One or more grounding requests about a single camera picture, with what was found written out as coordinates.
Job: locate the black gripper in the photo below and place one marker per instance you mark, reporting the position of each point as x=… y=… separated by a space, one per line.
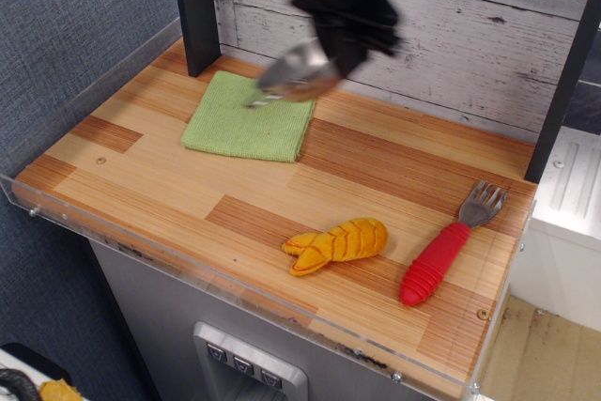
x=348 y=29

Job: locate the steel colander bowl with handles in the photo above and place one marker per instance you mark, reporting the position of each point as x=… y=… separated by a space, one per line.
x=304 y=72

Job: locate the green towel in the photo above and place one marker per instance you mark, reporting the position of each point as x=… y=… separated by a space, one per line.
x=236 y=119

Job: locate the clear acrylic table guard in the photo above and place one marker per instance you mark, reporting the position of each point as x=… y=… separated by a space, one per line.
x=119 y=175

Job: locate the orange plush fish toy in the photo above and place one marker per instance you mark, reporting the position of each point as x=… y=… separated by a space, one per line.
x=351 y=240

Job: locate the grey toy fridge cabinet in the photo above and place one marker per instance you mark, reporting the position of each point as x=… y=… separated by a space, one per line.
x=161 y=311

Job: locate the water dispenser button panel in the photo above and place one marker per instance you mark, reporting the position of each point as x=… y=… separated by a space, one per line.
x=236 y=370

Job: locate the yellow object at corner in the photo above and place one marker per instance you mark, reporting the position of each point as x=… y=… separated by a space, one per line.
x=59 y=390

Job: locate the black left post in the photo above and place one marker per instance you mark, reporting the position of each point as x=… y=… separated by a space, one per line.
x=200 y=34

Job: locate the black post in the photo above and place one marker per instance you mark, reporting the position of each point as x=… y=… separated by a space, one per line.
x=574 y=64
x=200 y=34

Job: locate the black right post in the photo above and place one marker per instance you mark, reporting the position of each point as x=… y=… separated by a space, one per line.
x=574 y=64

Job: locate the fork with red handle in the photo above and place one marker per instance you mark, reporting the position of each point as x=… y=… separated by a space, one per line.
x=428 y=269

